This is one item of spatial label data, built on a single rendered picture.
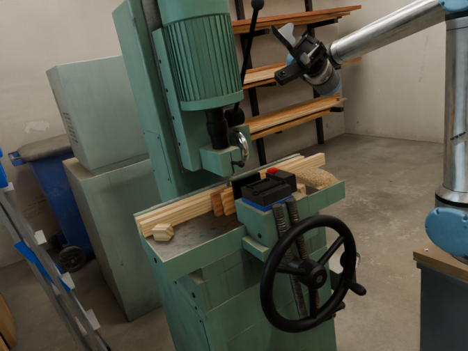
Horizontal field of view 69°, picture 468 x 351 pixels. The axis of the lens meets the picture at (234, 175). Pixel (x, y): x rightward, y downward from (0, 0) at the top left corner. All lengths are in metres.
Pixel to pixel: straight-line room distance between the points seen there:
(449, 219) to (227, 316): 0.64
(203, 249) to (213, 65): 0.45
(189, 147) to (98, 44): 2.36
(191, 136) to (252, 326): 0.58
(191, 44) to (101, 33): 2.47
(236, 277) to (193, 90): 0.50
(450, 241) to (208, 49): 0.82
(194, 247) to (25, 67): 2.58
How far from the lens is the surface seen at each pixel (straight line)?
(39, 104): 3.20
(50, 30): 3.26
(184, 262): 0.85
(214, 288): 0.93
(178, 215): 0.98
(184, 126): 1.03
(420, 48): 4.38
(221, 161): 0.95
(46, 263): 1.58
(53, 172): 2.66
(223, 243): 0.88
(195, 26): 0.89
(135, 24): 1.10
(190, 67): 0.89
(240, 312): 1.01
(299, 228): 0.75
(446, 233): 1.10
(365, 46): 1.30
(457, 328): 1.44
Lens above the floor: 1.32
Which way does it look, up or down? 19 degrees down
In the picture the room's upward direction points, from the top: 10 degrees counter-clockwise
